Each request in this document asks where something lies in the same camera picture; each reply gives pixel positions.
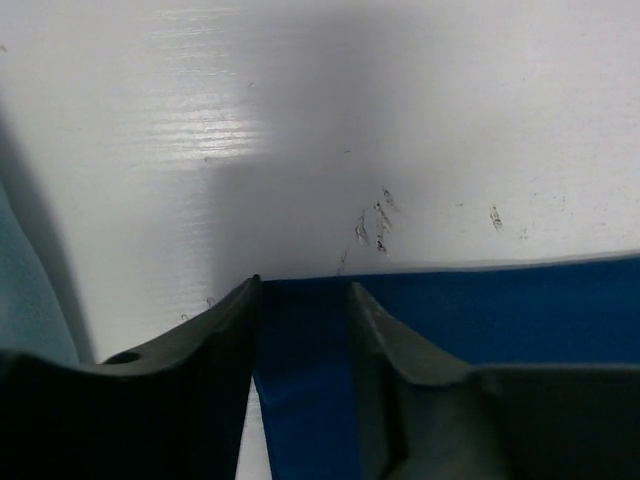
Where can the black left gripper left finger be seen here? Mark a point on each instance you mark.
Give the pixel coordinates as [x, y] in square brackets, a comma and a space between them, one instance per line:
[171, 408]

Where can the dark blue t shirt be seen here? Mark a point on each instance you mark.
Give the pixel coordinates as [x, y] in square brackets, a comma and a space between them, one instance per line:
[579, 313]

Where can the pale teal t shirt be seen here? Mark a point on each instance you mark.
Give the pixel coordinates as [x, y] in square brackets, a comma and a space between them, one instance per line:
[31, 317]

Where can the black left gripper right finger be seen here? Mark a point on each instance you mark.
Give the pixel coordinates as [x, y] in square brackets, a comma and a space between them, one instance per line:
[423, 413]

